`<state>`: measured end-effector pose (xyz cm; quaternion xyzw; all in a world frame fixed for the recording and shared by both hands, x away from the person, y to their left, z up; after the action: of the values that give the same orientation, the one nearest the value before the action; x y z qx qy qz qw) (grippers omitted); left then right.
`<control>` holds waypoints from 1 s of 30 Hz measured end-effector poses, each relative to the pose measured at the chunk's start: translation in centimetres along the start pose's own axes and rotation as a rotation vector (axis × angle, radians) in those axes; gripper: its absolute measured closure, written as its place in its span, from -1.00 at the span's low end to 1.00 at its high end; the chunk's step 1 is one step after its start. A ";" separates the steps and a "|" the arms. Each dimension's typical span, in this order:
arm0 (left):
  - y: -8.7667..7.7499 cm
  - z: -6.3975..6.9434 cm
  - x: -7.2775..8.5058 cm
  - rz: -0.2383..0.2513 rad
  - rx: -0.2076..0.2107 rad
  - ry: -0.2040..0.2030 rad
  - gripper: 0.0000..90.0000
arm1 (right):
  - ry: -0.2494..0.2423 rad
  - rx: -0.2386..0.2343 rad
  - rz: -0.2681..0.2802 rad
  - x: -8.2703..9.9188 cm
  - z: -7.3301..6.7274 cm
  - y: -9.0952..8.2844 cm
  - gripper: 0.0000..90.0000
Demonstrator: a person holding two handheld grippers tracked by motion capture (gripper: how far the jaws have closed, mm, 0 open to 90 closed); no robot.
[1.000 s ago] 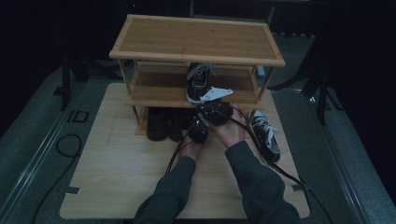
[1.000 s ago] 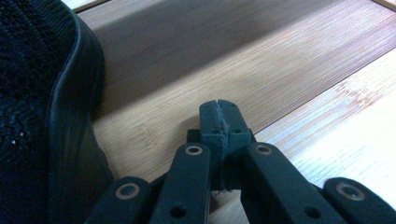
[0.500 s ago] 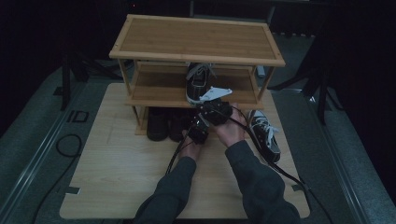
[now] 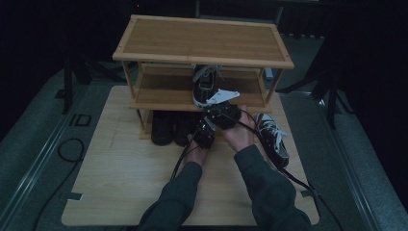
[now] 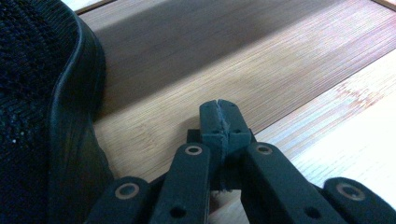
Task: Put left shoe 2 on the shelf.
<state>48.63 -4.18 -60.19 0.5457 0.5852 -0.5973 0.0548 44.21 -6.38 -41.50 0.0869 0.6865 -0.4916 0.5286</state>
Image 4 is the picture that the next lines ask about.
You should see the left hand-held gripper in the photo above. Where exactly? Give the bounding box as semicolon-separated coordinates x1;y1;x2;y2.
191;115;217;150

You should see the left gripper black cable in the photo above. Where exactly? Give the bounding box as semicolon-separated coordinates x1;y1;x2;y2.
170;143;194;181

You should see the person's right hand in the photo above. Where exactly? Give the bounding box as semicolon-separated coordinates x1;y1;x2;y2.
220;104;257;153

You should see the person's left hand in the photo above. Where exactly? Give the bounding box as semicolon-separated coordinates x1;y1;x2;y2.
185;134;210;167

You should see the wooden three-tier shoe rack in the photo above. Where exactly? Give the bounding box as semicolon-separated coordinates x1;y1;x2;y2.
112;13;295;143

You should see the black leather shoe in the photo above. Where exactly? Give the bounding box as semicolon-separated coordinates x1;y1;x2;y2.
150;110;176;147
172;111;201;147

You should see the black white canvas sneaker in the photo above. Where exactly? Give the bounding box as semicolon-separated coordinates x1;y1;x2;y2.
191;64;224;109
255;113;291;168

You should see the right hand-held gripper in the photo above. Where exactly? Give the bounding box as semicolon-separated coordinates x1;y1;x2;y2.
202;89;242;131

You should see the black metal stand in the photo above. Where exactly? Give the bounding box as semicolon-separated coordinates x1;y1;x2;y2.
62;55;85;116
275;62;355;130

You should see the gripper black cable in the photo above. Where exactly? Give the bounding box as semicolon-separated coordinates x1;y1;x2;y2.
239;109;344;231
170;143;194;181

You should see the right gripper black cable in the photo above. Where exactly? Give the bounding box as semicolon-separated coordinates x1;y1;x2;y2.
239;109;344;231

